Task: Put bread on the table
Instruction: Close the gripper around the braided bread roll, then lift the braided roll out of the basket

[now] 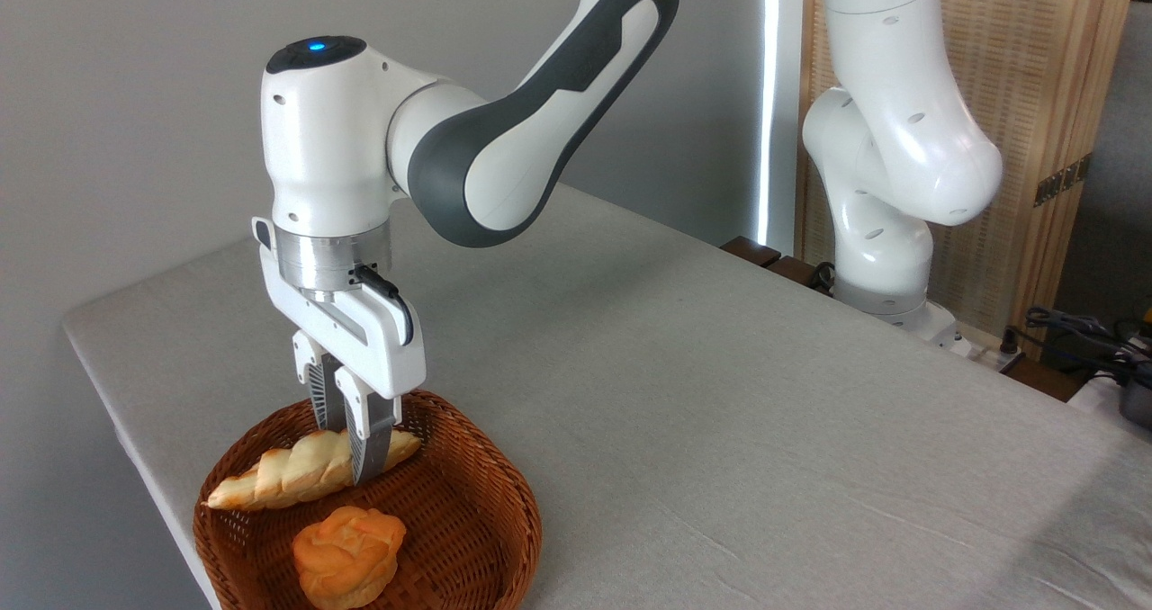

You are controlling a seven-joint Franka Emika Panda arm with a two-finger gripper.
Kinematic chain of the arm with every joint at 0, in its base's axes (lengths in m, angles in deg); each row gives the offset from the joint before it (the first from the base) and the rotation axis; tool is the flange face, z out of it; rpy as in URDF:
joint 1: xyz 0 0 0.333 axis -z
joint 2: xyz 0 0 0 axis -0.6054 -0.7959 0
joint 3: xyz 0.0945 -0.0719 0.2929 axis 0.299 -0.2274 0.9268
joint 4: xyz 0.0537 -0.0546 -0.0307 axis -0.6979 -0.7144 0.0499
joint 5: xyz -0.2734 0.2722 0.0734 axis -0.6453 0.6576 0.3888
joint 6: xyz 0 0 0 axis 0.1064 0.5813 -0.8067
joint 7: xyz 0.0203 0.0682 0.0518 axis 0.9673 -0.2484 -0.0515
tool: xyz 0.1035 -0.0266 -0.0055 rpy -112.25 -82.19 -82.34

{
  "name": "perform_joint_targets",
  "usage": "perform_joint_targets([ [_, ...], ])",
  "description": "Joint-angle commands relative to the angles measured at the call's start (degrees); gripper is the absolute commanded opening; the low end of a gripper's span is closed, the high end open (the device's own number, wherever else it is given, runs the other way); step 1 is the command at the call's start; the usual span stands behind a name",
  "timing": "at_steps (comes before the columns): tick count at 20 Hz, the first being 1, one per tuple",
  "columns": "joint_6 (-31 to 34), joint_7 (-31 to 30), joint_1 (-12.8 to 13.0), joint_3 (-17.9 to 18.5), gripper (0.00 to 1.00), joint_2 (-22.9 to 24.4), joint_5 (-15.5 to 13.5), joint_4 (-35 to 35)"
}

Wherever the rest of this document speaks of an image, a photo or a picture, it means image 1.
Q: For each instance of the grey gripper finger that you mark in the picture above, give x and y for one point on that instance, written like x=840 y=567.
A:
x=369 y=439
x=322 y=394

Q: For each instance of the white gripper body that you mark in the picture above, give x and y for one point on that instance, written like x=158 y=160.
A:
x=378 y=349

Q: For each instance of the long twisted bread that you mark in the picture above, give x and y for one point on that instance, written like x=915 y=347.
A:
x=270 y=479

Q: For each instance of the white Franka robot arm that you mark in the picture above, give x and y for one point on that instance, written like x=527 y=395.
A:
x=540 y=124

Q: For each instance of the round orange bread bun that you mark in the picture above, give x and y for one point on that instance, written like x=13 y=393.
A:
x=346 y=558

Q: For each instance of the brown woven wicker basket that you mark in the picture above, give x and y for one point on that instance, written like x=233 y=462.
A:
x=468 y=520

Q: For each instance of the dark brown wooden block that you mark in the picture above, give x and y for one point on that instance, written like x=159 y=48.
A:
x=796 y=273
x=749 y=250
x=1044 y=378

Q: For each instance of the black power plug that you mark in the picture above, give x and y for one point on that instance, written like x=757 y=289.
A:
x=1010 y=342

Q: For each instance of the metal screen hinge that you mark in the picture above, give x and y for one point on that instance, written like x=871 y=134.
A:
x=1062 y=180

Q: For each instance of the wooden folding screen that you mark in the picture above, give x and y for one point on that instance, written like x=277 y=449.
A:
x=1035 y=52

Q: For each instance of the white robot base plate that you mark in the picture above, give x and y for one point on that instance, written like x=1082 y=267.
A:
x=943 y=327

